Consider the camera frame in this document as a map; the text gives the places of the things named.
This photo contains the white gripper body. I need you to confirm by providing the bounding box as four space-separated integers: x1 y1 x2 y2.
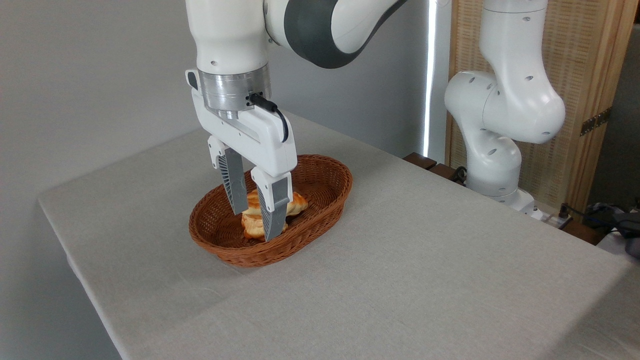
185 69 299 177

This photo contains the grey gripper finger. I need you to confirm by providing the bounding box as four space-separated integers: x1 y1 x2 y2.
207 135 250 216
250 166 293 243

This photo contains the long golden braided bread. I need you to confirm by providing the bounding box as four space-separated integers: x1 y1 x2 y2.
244 189 309 217

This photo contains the round golden bread roll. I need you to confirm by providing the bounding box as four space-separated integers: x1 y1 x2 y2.
241 213 290 242

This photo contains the brown oval wicker basket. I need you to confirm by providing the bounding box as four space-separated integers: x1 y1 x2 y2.
188 154 354 269

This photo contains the dark brown wooden block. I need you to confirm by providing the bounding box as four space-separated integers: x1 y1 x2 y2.
403 152 438 171
429 163 467 185
559 219 607 246

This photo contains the grey tablecloth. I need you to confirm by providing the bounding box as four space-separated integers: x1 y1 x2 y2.
37 107 640 360

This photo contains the bright vertical light strip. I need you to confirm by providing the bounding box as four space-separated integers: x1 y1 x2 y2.
423 0 439 157

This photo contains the white power strip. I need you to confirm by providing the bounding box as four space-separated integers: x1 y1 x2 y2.
529 207 574 231

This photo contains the dark metal screen hinge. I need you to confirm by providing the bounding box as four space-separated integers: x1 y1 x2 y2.
579 107 612 137

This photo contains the wooden woven folding screen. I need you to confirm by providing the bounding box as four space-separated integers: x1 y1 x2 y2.
444 0 640 211

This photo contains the dark grey bundled bag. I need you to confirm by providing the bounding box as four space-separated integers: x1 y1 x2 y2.
584 201 640 259

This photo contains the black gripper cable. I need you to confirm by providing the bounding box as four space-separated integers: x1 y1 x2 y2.
248 92 290 144

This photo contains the black power cable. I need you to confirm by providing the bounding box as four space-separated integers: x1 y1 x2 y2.
568 206 640 227

